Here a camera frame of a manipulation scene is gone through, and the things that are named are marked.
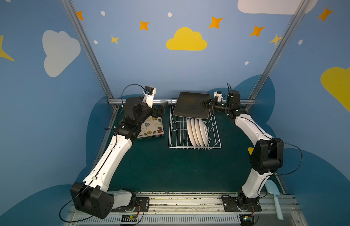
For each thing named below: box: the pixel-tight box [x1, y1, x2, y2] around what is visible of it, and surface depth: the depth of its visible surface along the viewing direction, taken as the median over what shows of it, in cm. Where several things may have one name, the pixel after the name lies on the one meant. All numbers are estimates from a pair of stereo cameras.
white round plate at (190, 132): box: [186, 118, 197, 147], surface depth 88 cm
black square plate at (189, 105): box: [173, 91, 211, 120], surface depth 84 cm
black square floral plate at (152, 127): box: [136, 115, 165, 139], surface depth 106 cm
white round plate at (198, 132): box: [194, 118, 205, 147], surface depth 88 cm
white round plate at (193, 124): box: [190, 118, 200, 147], surface depth 88 cm
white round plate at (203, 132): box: [198, 118, 209, 146], surface depth 90 cm
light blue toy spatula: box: [264, 179, 285, 220], surface depth 80 cm
